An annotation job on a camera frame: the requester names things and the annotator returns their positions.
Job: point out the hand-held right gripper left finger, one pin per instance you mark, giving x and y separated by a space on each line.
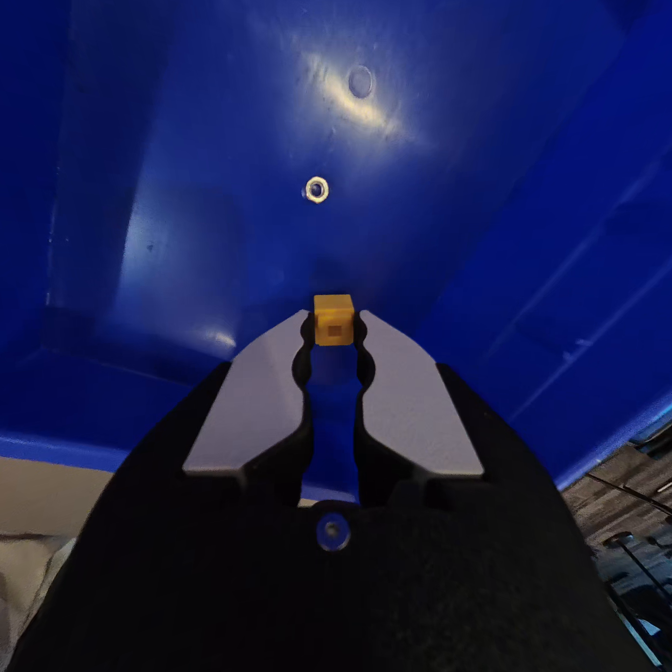
252 414

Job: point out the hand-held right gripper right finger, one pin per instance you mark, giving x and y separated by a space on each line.
420 420

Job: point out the small yellow cube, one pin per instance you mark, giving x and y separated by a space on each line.
334 320

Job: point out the blue plastic bin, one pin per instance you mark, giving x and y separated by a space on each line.
157 157

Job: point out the small metal nut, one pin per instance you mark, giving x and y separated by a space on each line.
308 191

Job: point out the person's light shirt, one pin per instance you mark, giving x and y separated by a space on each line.
26 577

